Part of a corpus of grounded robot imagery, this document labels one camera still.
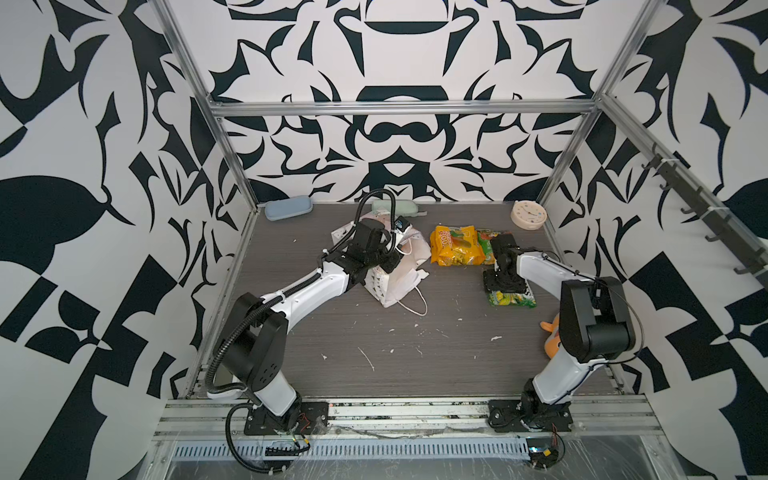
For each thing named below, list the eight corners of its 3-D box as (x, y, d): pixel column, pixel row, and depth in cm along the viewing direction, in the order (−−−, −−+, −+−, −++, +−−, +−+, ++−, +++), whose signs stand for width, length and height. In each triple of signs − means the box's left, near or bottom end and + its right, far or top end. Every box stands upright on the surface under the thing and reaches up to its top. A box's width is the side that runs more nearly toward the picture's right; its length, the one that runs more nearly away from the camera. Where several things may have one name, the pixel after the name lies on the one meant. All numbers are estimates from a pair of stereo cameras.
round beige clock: (515, 230, 114) (517, 225, 112) (506, 205, 122) (508, 200, 120) (550, 230, 114) (553, 226, 112) (538, 205, 122) (541, 200, 120)
